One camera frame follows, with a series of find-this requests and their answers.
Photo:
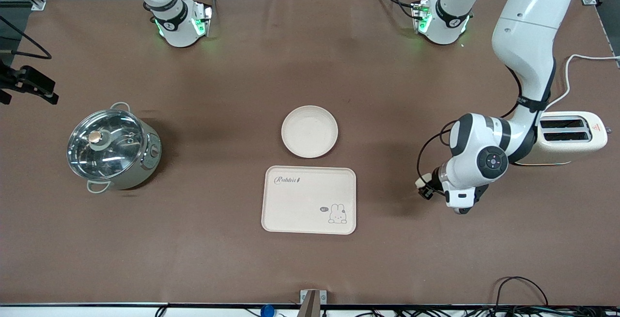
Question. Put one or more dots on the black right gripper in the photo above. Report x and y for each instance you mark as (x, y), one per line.
(14, 80)

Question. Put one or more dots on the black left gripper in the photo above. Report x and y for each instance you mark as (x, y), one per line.
(434, 180)

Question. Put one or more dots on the cream round plate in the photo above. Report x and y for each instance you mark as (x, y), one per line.
(310, 133)

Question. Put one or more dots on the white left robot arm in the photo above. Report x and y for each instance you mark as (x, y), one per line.
(528, 40)

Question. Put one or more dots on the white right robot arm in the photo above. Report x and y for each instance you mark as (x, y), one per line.
(177, 28)

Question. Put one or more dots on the brown table cloth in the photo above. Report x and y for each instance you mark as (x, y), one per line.
(387, 259)

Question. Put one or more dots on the glass pot lid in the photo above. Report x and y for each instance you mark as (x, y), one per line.
(116, 158)

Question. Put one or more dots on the cream rabbit print tray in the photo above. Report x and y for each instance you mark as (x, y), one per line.
(305, 205)

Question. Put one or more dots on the pale green electric pot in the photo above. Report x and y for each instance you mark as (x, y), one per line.
(145, 167)

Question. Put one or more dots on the cream two-slot toaster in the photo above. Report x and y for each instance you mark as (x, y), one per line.
(571, 150)

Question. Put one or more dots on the blue round cap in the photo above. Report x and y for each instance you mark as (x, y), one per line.
(267, 311)

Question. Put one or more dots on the metal camera bracket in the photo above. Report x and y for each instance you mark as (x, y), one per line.
(312, 305)

